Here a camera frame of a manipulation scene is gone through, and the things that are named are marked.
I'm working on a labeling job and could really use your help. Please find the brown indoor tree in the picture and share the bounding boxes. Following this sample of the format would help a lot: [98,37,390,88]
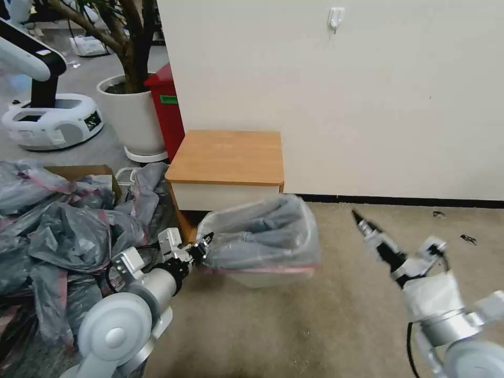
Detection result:
[33,0,159,95]

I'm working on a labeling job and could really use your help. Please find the wood-topped white cabinet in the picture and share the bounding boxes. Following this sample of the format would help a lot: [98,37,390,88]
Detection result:
[164,130,286,246]

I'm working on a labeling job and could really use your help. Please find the white plastic basket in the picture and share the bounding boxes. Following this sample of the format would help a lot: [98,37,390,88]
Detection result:
[115,166,139,187]

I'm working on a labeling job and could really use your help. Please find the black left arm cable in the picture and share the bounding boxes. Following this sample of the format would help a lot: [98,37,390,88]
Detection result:
[100,240,166,300]

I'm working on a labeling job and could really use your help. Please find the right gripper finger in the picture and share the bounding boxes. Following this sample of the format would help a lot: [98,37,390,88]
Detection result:
[355,212,387,242]
[351,209,375,247]

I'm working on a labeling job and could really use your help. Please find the white wheeled robot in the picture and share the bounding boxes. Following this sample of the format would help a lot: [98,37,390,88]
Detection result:
[0,16,104,153]

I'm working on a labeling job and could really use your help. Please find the white plastic trash can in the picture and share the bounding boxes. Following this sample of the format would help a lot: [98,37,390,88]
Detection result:
[196,194,321,291]

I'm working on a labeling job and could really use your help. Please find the grey garbage bag pink drawstring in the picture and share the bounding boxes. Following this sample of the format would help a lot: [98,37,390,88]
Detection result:
[198,195,316,273]

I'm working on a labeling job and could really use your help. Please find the white paper package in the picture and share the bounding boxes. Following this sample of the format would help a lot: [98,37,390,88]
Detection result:
[69,35,112,58]

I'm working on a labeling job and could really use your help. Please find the black baseboard strip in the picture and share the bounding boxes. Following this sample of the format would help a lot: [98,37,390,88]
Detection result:
[282,193,504,210]

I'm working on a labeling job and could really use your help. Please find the brown cardboard box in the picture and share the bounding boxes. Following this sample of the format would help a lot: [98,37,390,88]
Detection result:
[42,164,123,207]

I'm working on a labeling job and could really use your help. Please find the red metal bin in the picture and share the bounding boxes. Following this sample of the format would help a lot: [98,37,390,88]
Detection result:
[143,61,186,165]

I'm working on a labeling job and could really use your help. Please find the white round plant pot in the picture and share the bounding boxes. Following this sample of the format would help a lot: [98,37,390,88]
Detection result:
[96,73,169,156]

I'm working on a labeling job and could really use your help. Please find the white wall hook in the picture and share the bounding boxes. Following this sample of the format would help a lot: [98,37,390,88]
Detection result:
[327,7,344,35]

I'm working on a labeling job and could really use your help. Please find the white pot saucer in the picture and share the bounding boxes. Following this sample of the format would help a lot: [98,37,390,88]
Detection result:
[124,145,171,163]

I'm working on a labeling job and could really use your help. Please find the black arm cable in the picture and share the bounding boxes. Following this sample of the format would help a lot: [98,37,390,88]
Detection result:
[100,240,166,300]
[405,242,454,378]

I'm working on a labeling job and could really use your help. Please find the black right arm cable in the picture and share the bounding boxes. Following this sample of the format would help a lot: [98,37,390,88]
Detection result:
[405,242,454,378]

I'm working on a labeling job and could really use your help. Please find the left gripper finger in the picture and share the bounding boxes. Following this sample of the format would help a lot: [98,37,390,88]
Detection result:
[182,231,215,259]
[188,243,209,264]

